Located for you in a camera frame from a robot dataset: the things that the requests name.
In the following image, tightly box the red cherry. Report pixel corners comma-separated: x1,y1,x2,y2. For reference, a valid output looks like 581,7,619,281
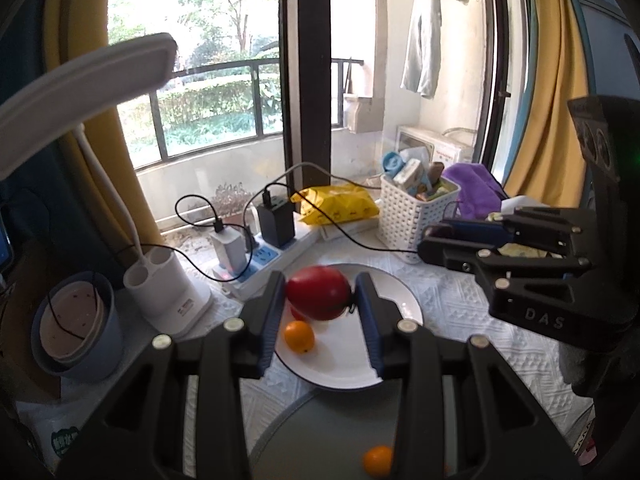
285,265,357,322

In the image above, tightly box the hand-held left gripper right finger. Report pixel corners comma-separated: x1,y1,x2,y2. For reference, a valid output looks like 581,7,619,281
353,271,585,480

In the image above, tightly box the white perforated basket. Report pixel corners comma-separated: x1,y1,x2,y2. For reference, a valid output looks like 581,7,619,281
377,172,462,264

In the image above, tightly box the purple towel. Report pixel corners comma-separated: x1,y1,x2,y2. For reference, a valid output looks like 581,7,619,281
442,162,507,219

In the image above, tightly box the pink bowl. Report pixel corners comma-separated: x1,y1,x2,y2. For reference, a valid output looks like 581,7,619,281
39,282,104,362

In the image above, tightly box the white flat box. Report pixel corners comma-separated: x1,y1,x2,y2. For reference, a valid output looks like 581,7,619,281
319,217,382,242

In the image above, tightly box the small orange kumquat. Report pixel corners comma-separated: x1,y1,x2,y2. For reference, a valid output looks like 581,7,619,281
283,320,316,356

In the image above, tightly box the white plastic bag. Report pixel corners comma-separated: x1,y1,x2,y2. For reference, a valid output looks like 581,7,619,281
16,399,87,480

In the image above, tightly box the black lamp cable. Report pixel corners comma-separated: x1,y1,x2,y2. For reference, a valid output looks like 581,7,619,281
114,193,234,297

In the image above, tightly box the black balcony railing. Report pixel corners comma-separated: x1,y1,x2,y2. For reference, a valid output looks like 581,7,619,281
106,56,367,164

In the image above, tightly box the white desk lamp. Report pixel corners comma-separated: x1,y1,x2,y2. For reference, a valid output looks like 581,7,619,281
0,32,214,339

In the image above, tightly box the blue plastic bowl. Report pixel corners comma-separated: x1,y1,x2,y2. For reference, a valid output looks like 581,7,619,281
30,270,125,382

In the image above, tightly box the hanging pale shirt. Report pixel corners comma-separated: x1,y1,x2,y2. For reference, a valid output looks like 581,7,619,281
399,0,444,94

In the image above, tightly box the yellow curtain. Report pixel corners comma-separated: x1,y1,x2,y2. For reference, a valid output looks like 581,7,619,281
42,0,167,242
504,0,597,212

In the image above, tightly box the yellow wipes packet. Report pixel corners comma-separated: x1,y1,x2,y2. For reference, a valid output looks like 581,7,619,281
290,183,380,227

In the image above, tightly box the grey round tray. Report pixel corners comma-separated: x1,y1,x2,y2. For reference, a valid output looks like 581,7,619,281
184,375,453,480

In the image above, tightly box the white boxy appliance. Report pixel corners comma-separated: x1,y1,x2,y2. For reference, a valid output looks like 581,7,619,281
394,124,474,167

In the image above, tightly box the long black cable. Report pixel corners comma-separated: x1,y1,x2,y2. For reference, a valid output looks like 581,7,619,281
243,187,421,256

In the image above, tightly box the orange mandarin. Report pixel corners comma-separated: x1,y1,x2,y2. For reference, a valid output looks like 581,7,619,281
362,445,396,479

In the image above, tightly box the dark blue curtain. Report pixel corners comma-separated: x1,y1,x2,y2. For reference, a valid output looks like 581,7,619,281
0,0,63,221

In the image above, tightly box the white charger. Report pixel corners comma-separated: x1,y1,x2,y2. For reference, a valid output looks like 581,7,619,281
208,229,249,282

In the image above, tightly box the snack bar packet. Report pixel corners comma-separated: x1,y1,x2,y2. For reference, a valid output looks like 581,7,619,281
417,180,452,202

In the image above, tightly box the white power strip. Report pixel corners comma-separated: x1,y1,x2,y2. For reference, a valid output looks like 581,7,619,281
209,219,322,299

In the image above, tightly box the white round plate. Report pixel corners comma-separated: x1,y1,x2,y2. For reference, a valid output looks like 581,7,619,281
273,262,424,391

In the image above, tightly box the black charger cable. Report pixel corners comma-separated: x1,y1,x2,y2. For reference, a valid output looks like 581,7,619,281
263,161,383,198

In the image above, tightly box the yellow-green tissue pack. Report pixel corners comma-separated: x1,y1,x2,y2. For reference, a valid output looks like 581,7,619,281
487,194,567,260

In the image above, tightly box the black window post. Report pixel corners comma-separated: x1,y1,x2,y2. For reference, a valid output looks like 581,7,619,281
276,0,334,197

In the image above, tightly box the printed tissue pack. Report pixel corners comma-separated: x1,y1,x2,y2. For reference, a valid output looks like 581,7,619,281
392,158,424,192

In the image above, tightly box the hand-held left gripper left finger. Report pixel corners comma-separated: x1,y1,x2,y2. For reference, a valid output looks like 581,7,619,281
55,270,287,480

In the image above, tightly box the beige wall box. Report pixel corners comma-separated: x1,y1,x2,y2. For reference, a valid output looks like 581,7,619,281
342,93,384,134

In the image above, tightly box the tablet with blue screen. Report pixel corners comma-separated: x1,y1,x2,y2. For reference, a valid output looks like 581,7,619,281
0,214,14,269

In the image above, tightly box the black charger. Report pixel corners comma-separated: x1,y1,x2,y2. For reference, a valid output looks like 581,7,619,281
256,194,297,249

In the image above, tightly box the black door frame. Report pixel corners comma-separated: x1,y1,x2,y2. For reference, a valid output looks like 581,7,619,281
486,0,532,187

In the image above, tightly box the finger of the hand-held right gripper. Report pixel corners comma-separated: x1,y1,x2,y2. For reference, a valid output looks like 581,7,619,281
425,205,585,258
417,238,593,306

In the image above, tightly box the white textured tablecloth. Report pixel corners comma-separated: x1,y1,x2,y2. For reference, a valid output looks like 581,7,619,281
115,240,602,480

